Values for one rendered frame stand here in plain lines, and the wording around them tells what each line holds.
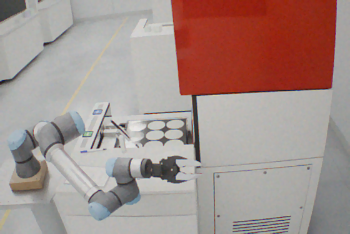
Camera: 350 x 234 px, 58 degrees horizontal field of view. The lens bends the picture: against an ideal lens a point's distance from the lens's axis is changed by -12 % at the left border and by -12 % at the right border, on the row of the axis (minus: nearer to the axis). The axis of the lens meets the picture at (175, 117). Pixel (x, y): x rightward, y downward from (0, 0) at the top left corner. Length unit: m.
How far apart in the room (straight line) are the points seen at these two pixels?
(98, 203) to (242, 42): 0.89
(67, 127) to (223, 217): 1.06
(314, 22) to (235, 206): 1.09
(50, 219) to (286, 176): 1.36
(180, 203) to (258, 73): 0.67
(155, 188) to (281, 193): 0.81
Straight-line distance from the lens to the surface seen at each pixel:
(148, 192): 1.50
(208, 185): 1.91
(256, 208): 2.07
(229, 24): 1.53
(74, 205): 1.64
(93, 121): 2.12
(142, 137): 1.98
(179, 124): 2.06
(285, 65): 1.63
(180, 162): 1.21
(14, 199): 1.91
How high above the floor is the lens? 1.92
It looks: 28 degrees down
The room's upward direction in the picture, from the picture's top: 6 degrees counter-clockwise
